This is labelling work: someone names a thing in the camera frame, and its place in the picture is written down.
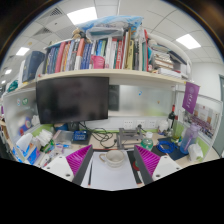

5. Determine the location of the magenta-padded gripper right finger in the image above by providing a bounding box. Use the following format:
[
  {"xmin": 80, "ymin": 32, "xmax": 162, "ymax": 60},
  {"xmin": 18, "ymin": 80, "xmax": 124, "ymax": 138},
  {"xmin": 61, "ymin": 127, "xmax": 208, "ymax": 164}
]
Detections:
[{"xmin": 132, "ymin": 144, "xmax": 183, "ymax": 186}]

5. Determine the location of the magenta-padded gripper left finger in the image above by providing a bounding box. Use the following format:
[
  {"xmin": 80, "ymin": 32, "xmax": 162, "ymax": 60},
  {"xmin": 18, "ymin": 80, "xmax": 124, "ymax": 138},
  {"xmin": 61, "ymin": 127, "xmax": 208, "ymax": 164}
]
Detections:
[{"xmin": 42, "ymin": 144, "xmax": 95, "ymax": 187}]

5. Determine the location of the small blue box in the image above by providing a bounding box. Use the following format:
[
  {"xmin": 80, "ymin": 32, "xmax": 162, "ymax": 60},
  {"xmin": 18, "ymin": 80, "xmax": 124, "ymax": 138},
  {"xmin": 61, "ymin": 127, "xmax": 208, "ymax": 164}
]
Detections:
[{"xmin": 72, "ymin": 130, "xmax": 89, "ymax": 144}]

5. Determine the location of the purple hanging banner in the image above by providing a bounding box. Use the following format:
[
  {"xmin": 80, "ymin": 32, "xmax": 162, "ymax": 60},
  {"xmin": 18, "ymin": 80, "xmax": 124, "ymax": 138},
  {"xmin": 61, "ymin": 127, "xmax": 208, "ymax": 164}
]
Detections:
[{"xmin": 181, "ymin": 81, "xmax": 201, "ymax": 115}]

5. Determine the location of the flat round red coaster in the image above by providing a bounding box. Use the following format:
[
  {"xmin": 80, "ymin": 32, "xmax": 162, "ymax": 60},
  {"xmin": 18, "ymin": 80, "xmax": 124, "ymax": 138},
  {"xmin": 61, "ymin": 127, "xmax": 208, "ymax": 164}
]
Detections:
[{"xmin": 132, "ymin": 159, "xmax": 141, "ymax": 172}]

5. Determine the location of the dark wine bottle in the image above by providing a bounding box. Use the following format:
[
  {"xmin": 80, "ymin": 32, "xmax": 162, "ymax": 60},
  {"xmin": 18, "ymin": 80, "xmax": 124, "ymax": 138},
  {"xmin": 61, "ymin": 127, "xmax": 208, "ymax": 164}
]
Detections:
[{"xmin": 167, "ymin": 104, "xmax": 177, "ymax": 129}]

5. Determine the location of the white wall socket row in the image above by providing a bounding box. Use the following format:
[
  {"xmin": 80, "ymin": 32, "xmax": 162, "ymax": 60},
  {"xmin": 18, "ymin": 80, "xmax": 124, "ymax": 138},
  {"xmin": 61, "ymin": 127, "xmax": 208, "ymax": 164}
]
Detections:
[{"xmin": 122, "ymin": 119, "xmax": 158, "ymax": 130}]

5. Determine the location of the cream ceramic mug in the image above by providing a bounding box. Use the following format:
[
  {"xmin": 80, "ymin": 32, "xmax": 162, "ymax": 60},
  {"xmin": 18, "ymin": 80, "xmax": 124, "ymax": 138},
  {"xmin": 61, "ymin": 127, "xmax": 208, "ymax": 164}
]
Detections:
[{"xmin": 98, "ymin": 149, "xmax": 127, "ymax": 168}]

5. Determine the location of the black cable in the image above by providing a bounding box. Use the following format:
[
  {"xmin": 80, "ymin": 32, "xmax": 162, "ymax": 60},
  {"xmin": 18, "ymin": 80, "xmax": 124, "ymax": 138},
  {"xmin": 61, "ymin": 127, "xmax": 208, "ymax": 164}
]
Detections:
[{"xmin": 79, "ymin": 123, "xmax": 118, "ymax": 149}]

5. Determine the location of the blue and orange tissue box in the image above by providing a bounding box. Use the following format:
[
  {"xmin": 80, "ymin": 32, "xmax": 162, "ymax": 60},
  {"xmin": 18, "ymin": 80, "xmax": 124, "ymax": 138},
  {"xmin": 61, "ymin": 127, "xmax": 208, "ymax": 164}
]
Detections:
[{"xmin": 13, "ymin": 132, "xmax": 41, "ymax": 166}]

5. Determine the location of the grey metal laptop stand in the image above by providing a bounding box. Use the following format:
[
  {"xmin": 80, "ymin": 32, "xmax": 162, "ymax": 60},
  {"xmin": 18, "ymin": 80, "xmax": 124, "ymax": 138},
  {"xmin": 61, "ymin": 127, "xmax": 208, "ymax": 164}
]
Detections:
[{"xmin": 116, "ymin": 125, "xmax": 145, "ymax": 151}]

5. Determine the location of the shelf unit with books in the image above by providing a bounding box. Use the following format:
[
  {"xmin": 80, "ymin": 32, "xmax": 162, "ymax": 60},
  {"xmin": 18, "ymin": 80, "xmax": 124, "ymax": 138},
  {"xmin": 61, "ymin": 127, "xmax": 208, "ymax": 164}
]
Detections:
[{"xmin": 19, "ymin": 14, "xmax": 193, "ymax": 86}]

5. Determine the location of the black computer monitor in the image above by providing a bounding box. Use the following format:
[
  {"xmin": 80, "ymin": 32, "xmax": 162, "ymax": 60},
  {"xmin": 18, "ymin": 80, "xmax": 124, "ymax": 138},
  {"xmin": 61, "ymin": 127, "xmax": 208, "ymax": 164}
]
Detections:
[{"xmin": 35, "ymin": 76, "xmax": 110, "ymax": 125}]

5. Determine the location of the black desk mat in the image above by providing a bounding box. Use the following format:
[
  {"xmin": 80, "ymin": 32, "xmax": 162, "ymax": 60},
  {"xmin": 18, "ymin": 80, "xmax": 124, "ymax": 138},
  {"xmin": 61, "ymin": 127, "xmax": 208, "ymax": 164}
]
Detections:
[{"xmin": 126, "ymin": 136, "xmax": 188, "ymax": 186}]

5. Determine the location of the purple translucent water bottle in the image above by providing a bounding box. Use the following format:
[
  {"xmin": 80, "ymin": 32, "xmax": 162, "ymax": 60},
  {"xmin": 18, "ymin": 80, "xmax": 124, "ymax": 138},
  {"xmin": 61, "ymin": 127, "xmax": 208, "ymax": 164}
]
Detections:
[{"xmin": 179, "ymin": 123, "xmax": 200, "ymax": 155}]

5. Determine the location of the clear plastic box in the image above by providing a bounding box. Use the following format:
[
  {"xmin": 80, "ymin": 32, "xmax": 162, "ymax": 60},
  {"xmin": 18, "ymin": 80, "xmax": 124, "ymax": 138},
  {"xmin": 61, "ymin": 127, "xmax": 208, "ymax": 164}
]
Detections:
[{"xmin": 53, "ymin": 129, "xmax": 75, "ymax": 145}]

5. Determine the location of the stack of white napkins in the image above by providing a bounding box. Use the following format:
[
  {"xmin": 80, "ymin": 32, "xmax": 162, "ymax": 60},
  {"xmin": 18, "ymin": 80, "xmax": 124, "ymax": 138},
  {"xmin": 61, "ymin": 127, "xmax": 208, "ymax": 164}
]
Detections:
[{"xmin": 35, "ymin": 129, "xmax": 54, "ymax": 148}]

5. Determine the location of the coiled blue cable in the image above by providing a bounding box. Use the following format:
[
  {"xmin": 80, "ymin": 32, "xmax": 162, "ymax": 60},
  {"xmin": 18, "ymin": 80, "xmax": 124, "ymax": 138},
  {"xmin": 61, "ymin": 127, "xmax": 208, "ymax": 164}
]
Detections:
[{"xmin": 156, "ymin": 139, "xmax": 178, "ymax": 154}]

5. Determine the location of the blue round tin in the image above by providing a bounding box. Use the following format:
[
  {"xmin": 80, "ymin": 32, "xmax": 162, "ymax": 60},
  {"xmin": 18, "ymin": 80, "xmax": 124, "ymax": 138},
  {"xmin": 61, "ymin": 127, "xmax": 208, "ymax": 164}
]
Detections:
[{"xmin": 53, "ymin": 123, "xmax": 69, "ymax": 132}]

